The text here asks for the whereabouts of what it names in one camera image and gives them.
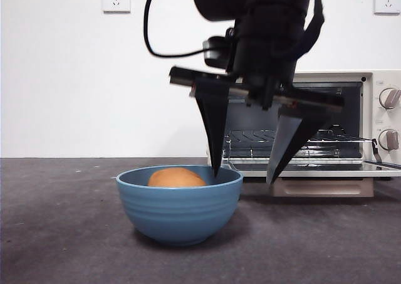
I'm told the glass-windowed cream oven door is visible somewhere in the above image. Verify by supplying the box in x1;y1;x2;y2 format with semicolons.
212;158;401;199

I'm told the brown potato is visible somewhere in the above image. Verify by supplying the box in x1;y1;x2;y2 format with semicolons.
147;167;207;188

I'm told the blue ribbed bowl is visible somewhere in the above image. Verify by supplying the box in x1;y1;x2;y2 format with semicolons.
115;165;244;246

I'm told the beige oven knob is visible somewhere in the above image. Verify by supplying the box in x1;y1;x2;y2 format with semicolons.
378;88;401;110
378;129;401;150

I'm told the cream Toshiba toaster oven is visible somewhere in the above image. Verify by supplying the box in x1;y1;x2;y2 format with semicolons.
206;70;401;181

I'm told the metal wire oven rack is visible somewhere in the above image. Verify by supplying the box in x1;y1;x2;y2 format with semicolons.
222;129;378;144

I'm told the black sleeved arm cable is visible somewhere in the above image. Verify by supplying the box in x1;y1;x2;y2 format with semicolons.
299;0;326;58

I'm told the black camera cable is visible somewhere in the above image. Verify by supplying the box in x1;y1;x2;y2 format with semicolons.
143;0;207;59

